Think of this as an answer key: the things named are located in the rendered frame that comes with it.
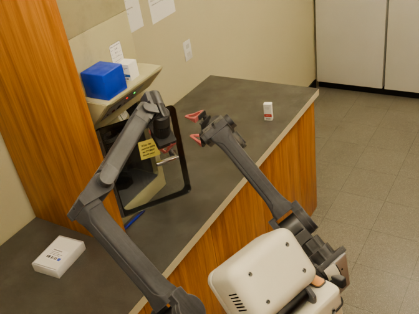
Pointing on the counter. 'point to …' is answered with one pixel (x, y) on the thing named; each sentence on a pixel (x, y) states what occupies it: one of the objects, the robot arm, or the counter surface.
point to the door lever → (168, 158)
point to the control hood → (147, 74)
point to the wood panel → (46, 112)
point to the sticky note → (148, 149)
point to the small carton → (130, 68)
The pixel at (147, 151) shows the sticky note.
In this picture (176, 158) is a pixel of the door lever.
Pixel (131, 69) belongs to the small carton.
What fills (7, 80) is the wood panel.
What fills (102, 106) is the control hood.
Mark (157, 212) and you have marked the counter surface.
